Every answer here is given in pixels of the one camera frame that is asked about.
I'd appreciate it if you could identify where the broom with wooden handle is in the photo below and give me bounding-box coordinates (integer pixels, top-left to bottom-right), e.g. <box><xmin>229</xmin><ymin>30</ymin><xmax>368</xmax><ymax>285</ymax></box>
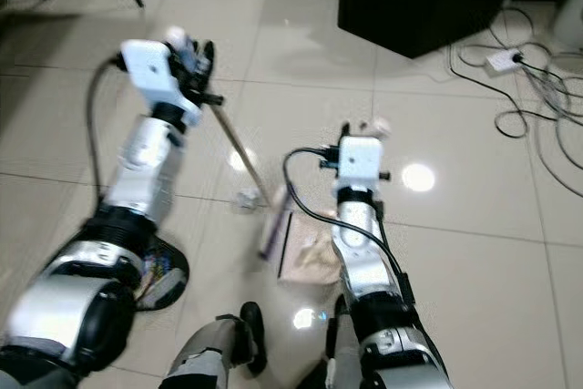
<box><xmin>166</xmin><ymin>26</ymin><xmax>298</xmax><ymax>259</ymax></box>

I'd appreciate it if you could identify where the beige long-handled dustpan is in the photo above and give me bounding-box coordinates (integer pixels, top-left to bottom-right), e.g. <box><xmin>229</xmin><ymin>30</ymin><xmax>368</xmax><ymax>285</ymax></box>
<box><xmin>277</xmin><ymin>118</ymin><xmax>392</xmax><ymax>286</ymax></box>

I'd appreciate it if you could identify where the crumpled white paper scrap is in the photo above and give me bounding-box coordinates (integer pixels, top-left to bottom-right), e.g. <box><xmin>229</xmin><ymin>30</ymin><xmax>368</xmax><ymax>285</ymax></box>
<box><xmin>234</xmin><ymin>188</ymin><xmax>261</xmax><ymax>213</ymax></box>

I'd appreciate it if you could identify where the large black box cabinet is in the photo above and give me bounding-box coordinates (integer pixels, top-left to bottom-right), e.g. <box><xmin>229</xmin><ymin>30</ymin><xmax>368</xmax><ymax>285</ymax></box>
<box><xmin>337</xmin><ymin>0</ymin><xmax>528</xmax><ymax>60</ymax></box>

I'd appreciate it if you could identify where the white power strip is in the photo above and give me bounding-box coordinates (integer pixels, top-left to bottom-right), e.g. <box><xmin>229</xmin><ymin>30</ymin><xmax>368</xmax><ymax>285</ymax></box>
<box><xmin>484</xmin><ymin>47</ymin><xmax>523</xmax><ymax>75</ymax></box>

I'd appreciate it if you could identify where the robot right leg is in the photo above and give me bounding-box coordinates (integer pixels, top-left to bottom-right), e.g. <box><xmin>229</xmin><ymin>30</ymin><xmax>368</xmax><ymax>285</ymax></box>
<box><xmin>322</xmin><ymin>293</ymin><xmax>376</xmax><ymax>389</ymax></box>

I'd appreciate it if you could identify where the robot leg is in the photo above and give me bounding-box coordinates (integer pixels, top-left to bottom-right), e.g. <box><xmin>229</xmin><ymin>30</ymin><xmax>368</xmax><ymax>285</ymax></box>
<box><xmin>162</xmin><ymin>302</ymin><xmax>271</xmax><ymax>389</ymax></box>
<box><xmin>322</xmin><ymin>293</ymin><xmax>376</xmax><ymax>389</ymax></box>

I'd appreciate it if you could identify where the robot left leg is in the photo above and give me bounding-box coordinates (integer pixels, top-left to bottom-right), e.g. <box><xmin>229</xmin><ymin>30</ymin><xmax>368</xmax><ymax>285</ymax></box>
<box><xmin>162</xmin><ymin>302</ymin><xmax>271</xmax><ymax>389</ymax></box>

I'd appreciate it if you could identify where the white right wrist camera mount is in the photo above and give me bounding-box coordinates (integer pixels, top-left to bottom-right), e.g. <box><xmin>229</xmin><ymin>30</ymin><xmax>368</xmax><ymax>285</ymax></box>
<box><xmin>337</xmin><ymin>137</ymin><xmax>386</xmax><ymax>192</ymax></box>

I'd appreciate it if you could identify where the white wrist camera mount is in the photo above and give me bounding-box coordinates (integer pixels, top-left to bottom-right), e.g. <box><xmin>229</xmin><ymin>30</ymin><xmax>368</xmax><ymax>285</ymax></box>
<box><xmin>121</xmin><ymin>39</ymin><xmax>203</xmax><ymax>128</ymax></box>
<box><xmin>337</xmin><ymin>137</ymin><xmax>386</xmax><ymax>192</ymax></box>

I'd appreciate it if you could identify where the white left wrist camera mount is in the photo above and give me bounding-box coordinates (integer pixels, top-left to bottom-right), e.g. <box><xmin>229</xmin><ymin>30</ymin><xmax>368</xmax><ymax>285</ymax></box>
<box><xmin>121</xmin><ymin>39</ymin><xmax>203</xmax><ymax>128</ymax></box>

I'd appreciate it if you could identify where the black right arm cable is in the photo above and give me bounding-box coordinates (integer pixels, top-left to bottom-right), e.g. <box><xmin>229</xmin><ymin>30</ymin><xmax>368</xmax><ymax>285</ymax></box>
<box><xmin>282</xmin><ymin>145</ymin><xmax>413</xmax><ymax>292</ymax></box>

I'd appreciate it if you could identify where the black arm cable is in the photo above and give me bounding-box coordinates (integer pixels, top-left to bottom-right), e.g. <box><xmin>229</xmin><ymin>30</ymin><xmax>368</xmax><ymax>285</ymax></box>
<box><xmin>87</xmin><ymin>55</ymin><xmax>129</xmax><ymax>208</ymax></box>
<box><xmin>282</xmin><ymin>145</ymin><xmax>413</xmax><ymax>292</ymax></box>

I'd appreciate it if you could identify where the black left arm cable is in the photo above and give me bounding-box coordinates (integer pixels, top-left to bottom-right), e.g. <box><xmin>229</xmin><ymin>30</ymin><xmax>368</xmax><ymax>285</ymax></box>
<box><xmin>87</xmin><ymin>55</ymin><xmax>129</xmax><ymax>208</ymax></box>

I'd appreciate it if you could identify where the black floor cable loop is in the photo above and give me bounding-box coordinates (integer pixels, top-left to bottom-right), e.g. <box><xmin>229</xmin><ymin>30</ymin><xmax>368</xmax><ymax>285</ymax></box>
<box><xmin>446</xmin><ymin>6</ymin><xmax>583</xmax><ymax>140</ymax></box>

